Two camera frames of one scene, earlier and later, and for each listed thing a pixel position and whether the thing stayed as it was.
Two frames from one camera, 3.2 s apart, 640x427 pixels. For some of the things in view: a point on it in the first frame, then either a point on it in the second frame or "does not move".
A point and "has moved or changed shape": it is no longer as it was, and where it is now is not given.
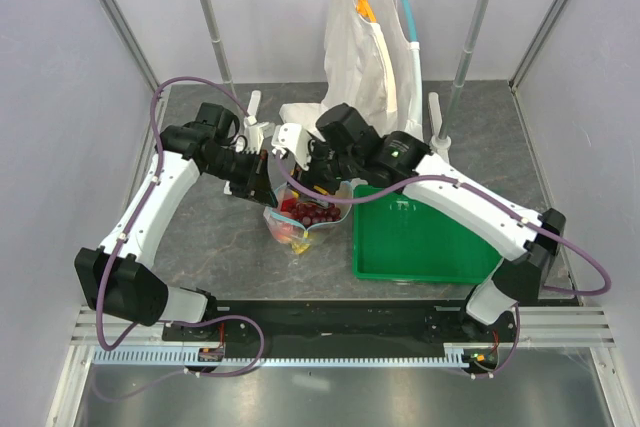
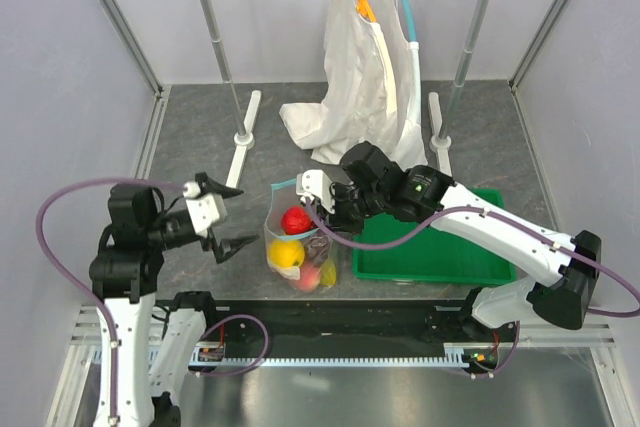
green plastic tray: [400, 239] does not move
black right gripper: [310, 176] -> [337, 220]
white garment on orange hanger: [357, 70] does not move
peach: [284, 230] -> [309, 278]
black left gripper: [256, 184] -> [225, 247]
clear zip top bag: [289, 213] has moved or changed shape
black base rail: [343, 325] does not move
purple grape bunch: [309, 213] has moved or changed shape
